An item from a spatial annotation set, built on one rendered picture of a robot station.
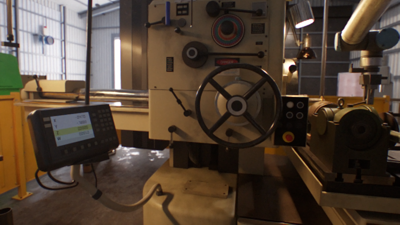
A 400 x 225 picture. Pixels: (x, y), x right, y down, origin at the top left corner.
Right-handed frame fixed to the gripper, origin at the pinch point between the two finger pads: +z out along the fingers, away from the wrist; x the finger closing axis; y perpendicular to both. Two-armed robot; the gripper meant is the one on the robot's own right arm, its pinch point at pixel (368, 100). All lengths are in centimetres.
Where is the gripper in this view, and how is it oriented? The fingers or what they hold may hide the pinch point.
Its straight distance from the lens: 134.1
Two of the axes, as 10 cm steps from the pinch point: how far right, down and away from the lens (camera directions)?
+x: 3.5, -0.7, 9.3
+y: 9.4, 0.4, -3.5
